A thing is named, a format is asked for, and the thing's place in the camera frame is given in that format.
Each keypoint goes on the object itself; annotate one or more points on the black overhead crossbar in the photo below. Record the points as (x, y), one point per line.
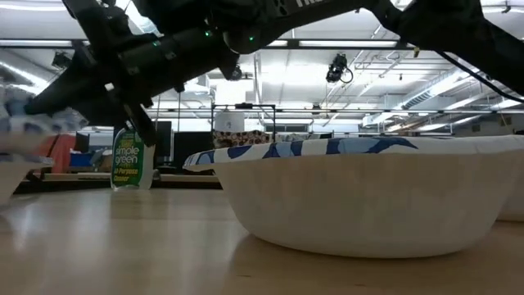
(292, 43)

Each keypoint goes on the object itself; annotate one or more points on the brown spotted cloth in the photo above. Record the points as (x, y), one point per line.
(239, 138)

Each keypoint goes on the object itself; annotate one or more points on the orange cloth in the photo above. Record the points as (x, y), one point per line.
(61, 153)

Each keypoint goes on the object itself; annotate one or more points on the black panel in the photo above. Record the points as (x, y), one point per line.
(192, 151)

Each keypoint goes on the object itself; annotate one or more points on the round black ceiling fixture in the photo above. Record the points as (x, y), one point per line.
(237, 75)

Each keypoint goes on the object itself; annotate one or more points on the wooden bench with black edge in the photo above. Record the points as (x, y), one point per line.
(73, 180)

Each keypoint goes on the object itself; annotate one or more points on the thin black frame rail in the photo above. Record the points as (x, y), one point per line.
(368, 111)

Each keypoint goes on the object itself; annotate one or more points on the black monitor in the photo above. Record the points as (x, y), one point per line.
(164, 143)

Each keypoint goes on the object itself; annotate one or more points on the green cleaner spray bottle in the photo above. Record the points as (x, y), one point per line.
(129, 164)

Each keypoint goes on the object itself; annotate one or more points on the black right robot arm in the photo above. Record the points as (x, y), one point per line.
(450, 33)

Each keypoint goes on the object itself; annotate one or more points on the black overhead camera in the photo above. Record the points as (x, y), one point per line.
(336, 67)

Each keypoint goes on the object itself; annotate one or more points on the blue bin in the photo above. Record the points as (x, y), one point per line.
(80, 160)

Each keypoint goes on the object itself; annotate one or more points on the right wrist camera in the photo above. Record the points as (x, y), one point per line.
(92, 20)

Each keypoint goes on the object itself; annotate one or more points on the white paper towel roll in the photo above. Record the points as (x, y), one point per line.
(229, 121)

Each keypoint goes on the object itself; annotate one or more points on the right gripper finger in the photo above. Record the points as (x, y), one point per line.
(106, 112)
(73, 90)

